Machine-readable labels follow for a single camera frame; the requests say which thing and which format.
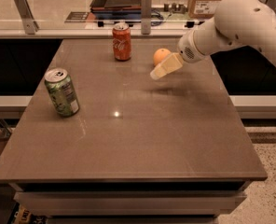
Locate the red cola can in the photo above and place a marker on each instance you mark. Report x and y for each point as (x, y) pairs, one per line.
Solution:
(122, 41)

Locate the orange fruit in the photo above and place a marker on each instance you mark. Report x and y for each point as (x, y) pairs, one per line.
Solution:
(159, 55)

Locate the yellow black printed bag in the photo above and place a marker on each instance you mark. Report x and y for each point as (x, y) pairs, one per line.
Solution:
(24, 216)

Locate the grey drawer front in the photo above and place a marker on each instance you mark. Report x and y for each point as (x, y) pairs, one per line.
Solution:
(124, 203)

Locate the green soda can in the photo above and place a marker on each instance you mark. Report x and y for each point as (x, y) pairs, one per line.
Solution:
(61, 91)

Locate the left metal glass bracket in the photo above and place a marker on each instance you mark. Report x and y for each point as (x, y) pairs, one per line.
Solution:
(28, 21)

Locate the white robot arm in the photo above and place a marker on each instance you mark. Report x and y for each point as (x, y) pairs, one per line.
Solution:
(235, 23)

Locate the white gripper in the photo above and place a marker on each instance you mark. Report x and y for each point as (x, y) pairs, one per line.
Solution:
(186, 49)

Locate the middle metal glass bracket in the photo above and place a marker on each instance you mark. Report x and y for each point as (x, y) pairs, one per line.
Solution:
(146, 17)

